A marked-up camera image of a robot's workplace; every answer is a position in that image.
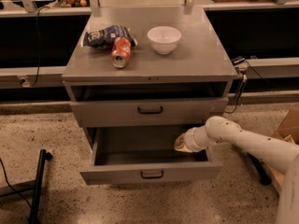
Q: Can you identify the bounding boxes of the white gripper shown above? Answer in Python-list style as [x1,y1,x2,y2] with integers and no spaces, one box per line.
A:
[174,126,210,153]

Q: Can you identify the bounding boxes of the grey drawer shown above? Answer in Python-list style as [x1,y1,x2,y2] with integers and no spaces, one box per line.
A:
[71,98,228,127]
[81,125,222,185]

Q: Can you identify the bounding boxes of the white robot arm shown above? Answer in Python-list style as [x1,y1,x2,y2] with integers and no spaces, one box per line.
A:
[174,116,299,224]

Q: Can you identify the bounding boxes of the grey top drawer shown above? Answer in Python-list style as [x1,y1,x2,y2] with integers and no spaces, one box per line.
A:
[71,98,228,127]

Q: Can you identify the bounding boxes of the grey metal drawer cabinet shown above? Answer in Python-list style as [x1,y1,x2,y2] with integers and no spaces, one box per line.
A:
[63,7,237,143]

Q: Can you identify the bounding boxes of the open cardboard box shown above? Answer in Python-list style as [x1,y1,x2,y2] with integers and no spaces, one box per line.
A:
[263,110,299,193]

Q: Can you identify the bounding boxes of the white ceramic bowl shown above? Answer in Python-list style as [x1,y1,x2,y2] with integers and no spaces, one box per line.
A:
[147,26,181,54]

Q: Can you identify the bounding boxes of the orange soda can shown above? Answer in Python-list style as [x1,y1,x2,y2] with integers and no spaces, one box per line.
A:
[111,37,131,69]

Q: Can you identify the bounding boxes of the blue chip bag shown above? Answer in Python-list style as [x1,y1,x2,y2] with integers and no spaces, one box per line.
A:
[83,25,137,50]

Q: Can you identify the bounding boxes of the black stand leg left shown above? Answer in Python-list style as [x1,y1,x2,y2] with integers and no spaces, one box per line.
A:
[29,149,52,224]

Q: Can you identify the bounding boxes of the black cable right side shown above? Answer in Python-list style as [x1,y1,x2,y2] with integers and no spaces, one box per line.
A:
[224,57,271,115]

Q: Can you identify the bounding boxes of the black cable left wall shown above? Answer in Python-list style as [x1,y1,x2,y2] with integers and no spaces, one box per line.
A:
[20,5,51,88]

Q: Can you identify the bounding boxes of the black floor cable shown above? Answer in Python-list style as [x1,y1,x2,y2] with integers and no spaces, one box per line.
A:
[0,157,34,209]

